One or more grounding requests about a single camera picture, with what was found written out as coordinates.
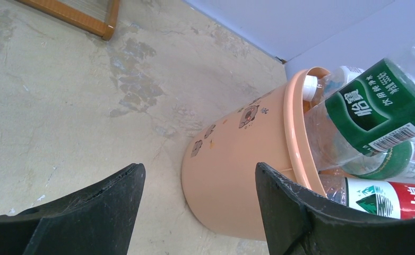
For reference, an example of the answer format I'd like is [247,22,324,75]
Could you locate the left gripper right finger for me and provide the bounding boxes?
[255,163,415,254]

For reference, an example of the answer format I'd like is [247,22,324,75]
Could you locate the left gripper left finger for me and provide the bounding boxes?
[0,164,146,254]

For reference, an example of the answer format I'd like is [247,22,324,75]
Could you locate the orange plastic bin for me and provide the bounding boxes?
[181,67,328,241]

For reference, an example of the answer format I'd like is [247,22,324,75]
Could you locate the red label bottle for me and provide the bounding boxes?
[319,174,415,219]

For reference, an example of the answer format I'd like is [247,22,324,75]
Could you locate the dark green label clear bottle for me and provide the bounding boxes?
[304,37,415,171]

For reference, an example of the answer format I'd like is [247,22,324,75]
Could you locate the green tinted plastic bottle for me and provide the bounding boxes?
[342,138,415,184]

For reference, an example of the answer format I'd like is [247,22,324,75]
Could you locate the wooden three-tier shelf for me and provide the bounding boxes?
[21,0,120,41]

